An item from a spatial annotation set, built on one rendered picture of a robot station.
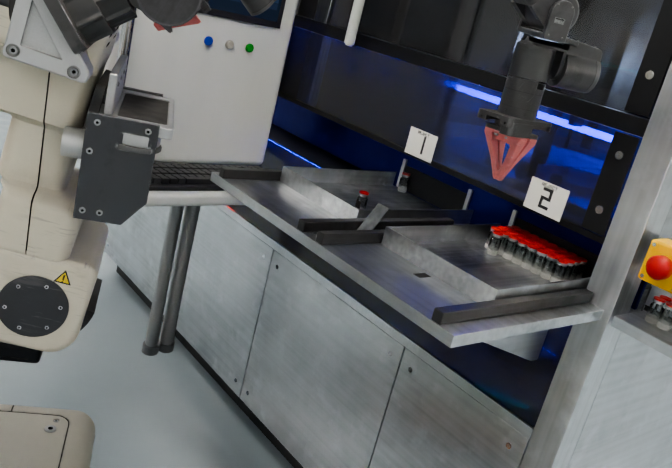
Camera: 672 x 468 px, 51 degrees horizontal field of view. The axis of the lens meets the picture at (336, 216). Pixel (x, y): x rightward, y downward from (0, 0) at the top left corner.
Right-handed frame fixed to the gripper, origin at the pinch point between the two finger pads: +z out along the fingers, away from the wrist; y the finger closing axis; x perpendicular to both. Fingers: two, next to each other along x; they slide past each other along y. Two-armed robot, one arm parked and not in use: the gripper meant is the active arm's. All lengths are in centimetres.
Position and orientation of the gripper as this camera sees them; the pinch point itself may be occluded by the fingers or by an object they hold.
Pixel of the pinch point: (498, 174)
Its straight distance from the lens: 110.8
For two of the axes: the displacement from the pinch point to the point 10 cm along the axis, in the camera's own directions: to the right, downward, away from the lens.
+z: -2.2, 9.4, 2.8
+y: 7.7, -0.1, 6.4
